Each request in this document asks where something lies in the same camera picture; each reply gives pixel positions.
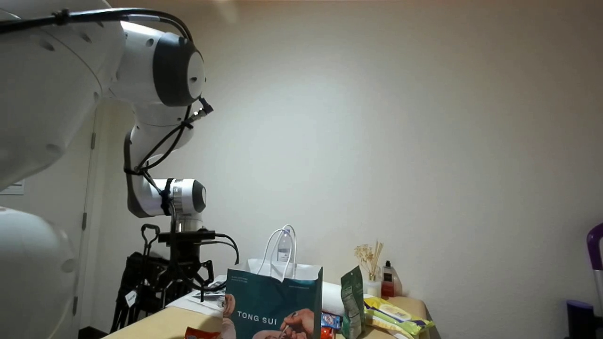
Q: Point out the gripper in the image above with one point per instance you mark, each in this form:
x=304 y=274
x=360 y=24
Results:
x=186 y=259

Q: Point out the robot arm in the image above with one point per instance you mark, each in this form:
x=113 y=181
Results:
x=52 y=84

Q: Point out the red wrapper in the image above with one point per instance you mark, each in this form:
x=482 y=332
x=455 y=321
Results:
x=200 y=334

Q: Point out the teal paper bag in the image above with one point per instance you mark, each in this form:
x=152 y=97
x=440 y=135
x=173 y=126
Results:
x=264 y=301

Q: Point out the printed leaflets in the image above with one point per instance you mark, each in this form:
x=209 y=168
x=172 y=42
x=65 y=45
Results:
x=202 y=299

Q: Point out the black folding rack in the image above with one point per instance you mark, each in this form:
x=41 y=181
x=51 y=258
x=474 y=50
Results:
x=141 y=282

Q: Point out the clear water bottle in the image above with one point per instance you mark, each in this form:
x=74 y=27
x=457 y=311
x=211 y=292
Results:
x=284 y=249

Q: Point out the white rolled towel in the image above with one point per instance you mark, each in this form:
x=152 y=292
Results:
x=331 y=296

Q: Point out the small blue packet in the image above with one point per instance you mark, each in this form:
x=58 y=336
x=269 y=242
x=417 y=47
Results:
x=331 y=320

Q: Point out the small red packet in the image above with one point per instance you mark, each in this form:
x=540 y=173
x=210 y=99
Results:
x=327 y=333

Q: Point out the green standing pouch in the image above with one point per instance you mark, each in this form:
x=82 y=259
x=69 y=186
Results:
x=352 y=301

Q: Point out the white door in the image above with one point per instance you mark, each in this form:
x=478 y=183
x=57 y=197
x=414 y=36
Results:
x=70 y=188

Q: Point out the reed diffuser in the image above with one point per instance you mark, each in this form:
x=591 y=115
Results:
x=373 y=282

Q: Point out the red liquid pump bottle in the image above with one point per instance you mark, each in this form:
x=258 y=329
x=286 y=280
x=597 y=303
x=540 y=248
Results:
x=388 y=282

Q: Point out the pale yellow packet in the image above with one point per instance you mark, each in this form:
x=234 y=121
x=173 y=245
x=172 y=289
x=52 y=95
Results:
x=384 y=328

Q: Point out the yellow green wipes packet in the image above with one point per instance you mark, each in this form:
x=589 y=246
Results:
x=395 y=315

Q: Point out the white door sign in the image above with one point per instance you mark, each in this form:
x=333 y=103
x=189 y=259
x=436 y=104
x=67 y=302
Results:
x=13 y=188

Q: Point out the dark purple bin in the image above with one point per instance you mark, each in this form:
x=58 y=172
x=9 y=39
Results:
x=579 y=320

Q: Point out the purple vacuum cleaner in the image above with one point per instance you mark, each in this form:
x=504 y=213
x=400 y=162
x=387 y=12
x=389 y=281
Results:
x=596 y=254

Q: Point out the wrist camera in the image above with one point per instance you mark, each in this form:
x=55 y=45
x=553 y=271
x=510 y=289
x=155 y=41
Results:
x=188 y=236

